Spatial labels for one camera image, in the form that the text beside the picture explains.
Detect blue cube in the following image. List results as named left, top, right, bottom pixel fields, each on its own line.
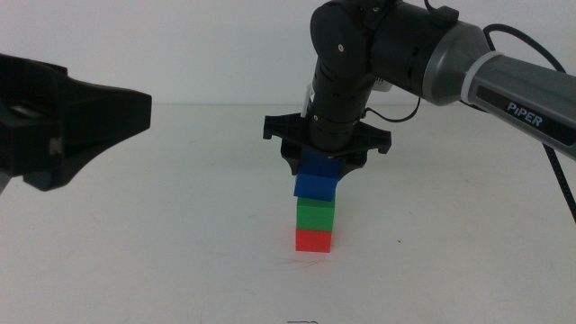
left=292, top=148, right=342, bottom=203

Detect green cube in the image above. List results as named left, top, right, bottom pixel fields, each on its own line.
left=295, top=196, right=337, bottom=233

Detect red cube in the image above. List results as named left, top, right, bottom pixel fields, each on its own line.
left=294, top=228, right=333, bottom=254

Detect thin black right gripper cable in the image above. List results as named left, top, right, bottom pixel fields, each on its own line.
left=363, top=96, right=422, bottom=124

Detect braided black right arm cable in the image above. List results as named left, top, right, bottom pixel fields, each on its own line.
left=481, top=22, right=576, bottom=225

